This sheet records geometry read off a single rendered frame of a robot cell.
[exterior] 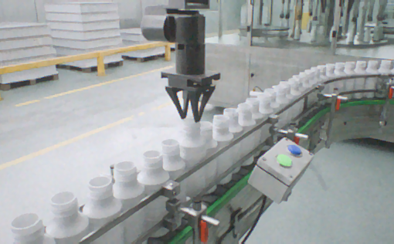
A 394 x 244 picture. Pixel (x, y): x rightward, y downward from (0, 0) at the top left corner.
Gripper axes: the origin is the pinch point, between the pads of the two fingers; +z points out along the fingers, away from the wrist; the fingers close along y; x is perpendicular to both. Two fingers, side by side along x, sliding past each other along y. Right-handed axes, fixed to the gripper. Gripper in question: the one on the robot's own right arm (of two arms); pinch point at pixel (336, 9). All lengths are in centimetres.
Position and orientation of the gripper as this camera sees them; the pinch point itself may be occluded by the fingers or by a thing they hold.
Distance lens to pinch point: 99.9
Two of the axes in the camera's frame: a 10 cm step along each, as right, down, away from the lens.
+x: -5.7, 2.8, -7.7
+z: -0.1, 9.4, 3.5
